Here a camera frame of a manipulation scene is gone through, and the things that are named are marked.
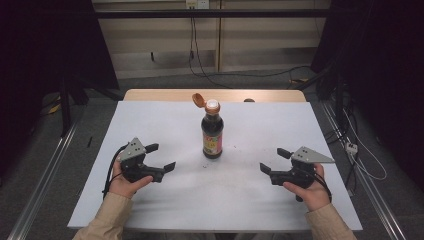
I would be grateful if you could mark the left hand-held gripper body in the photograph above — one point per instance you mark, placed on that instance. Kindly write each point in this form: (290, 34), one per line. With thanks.
(133, 151)

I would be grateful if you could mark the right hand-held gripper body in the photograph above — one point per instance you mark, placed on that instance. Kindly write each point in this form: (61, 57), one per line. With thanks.
(300, 171)

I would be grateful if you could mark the dark sauce bottle orange cap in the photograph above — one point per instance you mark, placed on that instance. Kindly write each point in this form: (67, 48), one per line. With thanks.
(212, 133)

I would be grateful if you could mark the person's right hand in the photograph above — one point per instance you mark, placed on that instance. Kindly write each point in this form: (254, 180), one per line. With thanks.
(313, 195)

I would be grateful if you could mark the person's left hand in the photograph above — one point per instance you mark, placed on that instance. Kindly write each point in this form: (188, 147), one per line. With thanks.
(125, 186)

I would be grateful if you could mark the white board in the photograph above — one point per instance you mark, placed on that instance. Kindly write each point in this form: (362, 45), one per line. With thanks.
(233, 200)

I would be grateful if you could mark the wooden table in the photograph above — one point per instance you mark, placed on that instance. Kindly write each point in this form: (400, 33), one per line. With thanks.
(160, 95)

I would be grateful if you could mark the white power strip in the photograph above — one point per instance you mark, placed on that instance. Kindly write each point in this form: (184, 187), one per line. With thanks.
(351, 148)

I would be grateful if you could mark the dark round table grommet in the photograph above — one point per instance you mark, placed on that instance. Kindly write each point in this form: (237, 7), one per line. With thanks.
(249, 100)

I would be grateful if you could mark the black metal stand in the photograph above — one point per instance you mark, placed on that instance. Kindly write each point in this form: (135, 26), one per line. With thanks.
(65, 110)

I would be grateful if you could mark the black curtain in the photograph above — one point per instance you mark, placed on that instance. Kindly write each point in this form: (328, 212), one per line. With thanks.
(46, 50)
(383, 66)

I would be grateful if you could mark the black horizontal bar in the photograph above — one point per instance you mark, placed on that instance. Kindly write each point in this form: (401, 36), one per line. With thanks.
(213, 13)

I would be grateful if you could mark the metal floor rail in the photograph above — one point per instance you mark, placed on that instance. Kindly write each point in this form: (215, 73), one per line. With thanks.
(43, 180)
(363, 176)

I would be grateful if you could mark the wooden vertical post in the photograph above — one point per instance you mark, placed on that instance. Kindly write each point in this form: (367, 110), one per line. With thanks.
(219, 36)

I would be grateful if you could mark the white wall outlet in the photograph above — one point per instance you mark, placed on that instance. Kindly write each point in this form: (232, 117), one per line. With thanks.
(197, 3)

